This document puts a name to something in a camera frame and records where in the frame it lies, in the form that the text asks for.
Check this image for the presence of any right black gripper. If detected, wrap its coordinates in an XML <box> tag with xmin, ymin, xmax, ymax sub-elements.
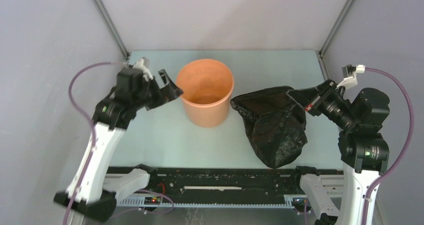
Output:
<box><xmin>287</xmin><ymin>77</ymin><xmax>358</xmax><ymax>128</ymax></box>

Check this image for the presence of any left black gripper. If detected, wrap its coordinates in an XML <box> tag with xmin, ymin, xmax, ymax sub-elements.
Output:
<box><xmin>133</xmin><ymin>69</ymin><xmax>184</xmax><ymax>111</ymax></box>

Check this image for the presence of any black plastic trash bag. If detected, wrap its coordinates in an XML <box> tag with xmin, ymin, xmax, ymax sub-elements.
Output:
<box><xmin>230</xmin><ymin>85</ymin><xmax>308</xmax><ymax>169</ymax></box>

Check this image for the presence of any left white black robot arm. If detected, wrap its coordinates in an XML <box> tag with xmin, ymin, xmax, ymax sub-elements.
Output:
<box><xmin>53</xmin><ymin>67</ymin><xmax>184</xmax><ymax>223</ymax></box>

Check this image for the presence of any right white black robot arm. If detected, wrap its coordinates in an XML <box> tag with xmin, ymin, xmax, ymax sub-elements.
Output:
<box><xmin>287</xmin><ymin>79</ymin><xmax>390</xmax><ymax>225</ymax></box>

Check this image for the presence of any orange plastic trash bin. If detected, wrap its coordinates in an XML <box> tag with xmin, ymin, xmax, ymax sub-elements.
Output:
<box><xmin>176</xmin><ymin>58</ymin><xmax>235</xmax><ymax>128</ymax></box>

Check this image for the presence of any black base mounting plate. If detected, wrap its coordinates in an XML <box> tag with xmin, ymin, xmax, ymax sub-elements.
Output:
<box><xmin>126</xmin><ymin>165</ymin><xmax>345</xmax><ymax>205</ymax></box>

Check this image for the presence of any small electronics board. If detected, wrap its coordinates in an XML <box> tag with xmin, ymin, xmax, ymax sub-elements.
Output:
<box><xmin>143</xmin><ymin>196</ymin><xmax>162</xmax><ymax>205</ymax></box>

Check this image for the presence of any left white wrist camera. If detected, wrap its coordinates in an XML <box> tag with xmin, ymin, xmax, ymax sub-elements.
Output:
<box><xmin>132</xmin><ymin>56</ymin><xmax>154</xmax><ymax>82</ymax></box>

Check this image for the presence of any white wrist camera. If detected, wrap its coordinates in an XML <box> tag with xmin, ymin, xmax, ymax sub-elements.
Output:
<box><xmin>336</xmin><ymin>64</ymin><xmax>366</xmax><ymax>90</ymax></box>
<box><xmin>132</xmin><ymin>56</ymin><xmax>154</xmax><ymax>82</ymax></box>

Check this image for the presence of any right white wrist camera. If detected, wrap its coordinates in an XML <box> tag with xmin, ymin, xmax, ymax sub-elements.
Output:
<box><xmin>336</xmin><ymin>64</ymin><xmax>366</xmax><ymax>90</ymax></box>

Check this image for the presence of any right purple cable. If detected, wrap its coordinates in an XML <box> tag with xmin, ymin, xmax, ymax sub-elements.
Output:
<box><xmin>361</xmin><ymin>67</ymin><xmax>415</xmax><ymax>225</ymax></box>

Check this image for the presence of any grey slotted cable duct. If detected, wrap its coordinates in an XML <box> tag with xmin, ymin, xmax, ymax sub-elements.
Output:
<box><xmin>117</xmin><ymin>194</ymin><xmax>306</xmax><ymax>209</ymax></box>

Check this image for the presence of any aluminium corner frame right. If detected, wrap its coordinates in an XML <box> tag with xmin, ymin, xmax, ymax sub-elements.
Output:
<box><xmin>319</xmin><ymin>0</ymin><xmax>356</xmax><ymax>59</ymax></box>

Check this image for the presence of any aluminium corner frame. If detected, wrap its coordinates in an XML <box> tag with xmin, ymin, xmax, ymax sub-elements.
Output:
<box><xmin>92</xmin><ymin>0</ymin><xmax>130</xmax><ymax>60</ymax></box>
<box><xmin>319</xmin><ymin>0</ymin><xmax>356</xmax><ymax>59</ymax></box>

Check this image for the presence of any aluminium corner frame left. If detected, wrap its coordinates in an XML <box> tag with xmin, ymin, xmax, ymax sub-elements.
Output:
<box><xmin>92</xmin><ymin>0</ymin><xmax>130</xmax><ymax>60</ymax></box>

